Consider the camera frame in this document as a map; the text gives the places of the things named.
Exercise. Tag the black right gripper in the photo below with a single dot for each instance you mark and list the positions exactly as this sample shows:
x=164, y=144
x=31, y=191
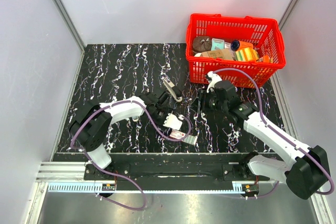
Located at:
x=202, y=97

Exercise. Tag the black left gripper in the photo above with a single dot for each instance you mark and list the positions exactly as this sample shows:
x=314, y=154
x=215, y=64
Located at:
x=166, y=110

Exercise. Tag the cream metal stapler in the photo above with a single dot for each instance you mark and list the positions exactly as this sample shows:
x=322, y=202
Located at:
x=175, y=92

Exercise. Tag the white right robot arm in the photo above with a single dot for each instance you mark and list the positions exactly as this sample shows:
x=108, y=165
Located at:
x=302, y=168

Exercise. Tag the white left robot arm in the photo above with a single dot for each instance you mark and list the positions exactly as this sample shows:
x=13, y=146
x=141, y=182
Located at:
x=90, y=125

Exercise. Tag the brown cardboard box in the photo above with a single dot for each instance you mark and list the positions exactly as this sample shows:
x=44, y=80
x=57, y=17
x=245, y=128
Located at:
x=222, y=54

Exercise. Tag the red staple box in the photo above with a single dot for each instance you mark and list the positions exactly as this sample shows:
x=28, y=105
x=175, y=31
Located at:
x=186, y=138

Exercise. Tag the black marble pattern mat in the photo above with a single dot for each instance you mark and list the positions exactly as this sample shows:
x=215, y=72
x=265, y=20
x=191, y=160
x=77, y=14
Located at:
x=113, y=72

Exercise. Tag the green yellow striped box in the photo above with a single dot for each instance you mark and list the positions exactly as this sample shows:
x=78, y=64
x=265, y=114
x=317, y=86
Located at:
x=247, y=54

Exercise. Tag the teal white small box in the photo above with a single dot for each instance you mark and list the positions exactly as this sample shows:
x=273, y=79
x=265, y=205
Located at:
x=217, y=44

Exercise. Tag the blue cap bottle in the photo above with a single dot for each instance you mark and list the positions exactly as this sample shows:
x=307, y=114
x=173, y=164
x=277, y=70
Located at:
x=239, y=45

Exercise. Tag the brown round bun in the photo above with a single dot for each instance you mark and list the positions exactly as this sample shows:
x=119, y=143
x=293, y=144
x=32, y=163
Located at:
x=202, y=44

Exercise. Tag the orange packet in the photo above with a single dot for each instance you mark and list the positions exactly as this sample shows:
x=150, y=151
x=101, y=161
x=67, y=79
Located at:
x=265, y=59

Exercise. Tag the red plastic shopping basket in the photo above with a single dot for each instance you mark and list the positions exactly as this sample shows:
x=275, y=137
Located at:
x=263, y=33

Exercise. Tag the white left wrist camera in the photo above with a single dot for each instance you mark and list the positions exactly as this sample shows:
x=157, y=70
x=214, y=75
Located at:
x=173, y=122

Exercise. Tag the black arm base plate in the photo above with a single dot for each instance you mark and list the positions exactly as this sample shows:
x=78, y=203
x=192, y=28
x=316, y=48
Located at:
x=221, y=166

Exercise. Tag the aluminium frame rail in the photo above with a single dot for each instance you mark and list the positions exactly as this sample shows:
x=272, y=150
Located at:
x=79, y=177

